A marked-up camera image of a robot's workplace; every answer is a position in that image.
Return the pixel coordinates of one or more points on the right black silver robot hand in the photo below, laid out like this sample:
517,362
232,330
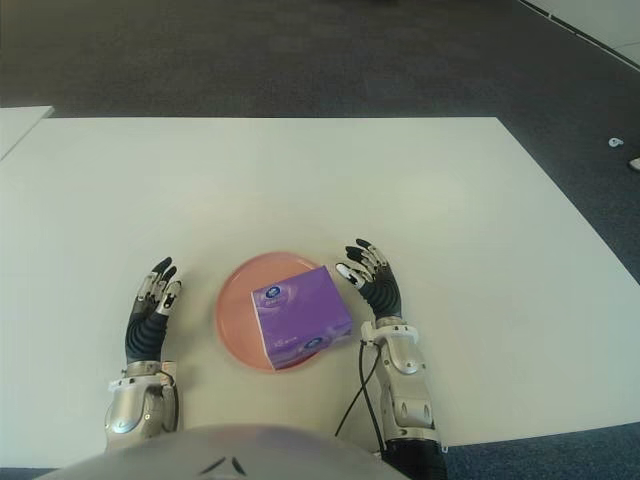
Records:
385,295

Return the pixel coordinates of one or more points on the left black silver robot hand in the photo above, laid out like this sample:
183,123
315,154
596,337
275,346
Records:
145,335

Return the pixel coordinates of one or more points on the purple tissue paper pack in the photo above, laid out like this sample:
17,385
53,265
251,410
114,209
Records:
305,310

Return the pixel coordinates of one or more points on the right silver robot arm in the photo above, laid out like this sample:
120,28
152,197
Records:
407,380

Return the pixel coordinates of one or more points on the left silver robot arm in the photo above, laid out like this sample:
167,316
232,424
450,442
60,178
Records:
127,410

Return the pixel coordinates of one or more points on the pink round plate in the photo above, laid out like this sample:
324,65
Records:
237,315

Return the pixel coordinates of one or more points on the grey robot torso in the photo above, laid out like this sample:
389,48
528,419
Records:
225,455

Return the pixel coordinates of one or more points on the small white floor fitting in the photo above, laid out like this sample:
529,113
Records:
614,142

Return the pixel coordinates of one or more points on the white object on floor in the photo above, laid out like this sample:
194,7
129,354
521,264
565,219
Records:
636,164

